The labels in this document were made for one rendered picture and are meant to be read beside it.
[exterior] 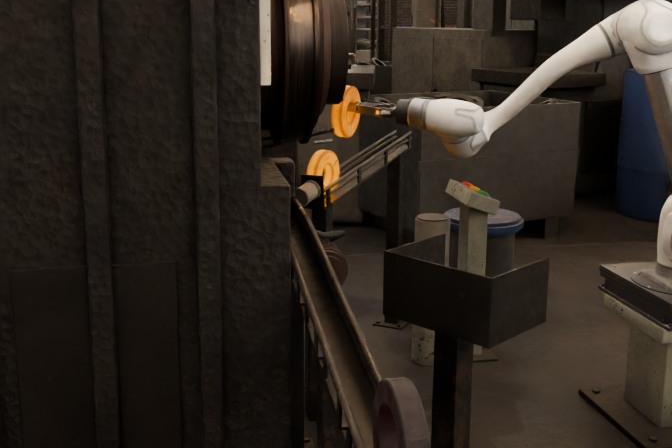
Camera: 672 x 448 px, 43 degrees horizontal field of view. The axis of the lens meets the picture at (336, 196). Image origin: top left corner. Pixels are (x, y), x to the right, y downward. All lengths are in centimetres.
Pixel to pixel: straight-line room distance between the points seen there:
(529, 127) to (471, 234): 170
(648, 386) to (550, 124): 221
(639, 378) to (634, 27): 109
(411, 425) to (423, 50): 552
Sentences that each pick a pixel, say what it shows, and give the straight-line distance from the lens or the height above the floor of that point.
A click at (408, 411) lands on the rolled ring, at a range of 107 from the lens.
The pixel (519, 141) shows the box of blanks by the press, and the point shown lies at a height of 55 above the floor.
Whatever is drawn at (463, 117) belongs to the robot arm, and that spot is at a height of 91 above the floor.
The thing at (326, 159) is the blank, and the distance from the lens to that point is 260.
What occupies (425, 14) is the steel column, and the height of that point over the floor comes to 121.
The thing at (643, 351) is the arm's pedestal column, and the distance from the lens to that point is 273.
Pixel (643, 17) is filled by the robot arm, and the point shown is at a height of 119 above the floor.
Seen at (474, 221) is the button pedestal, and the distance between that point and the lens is 295.
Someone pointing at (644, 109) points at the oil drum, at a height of 66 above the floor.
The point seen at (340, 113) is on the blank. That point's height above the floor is 91.
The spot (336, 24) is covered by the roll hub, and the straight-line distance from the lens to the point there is 196.
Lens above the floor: 119
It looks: 12 degrees down
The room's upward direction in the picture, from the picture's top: straight up
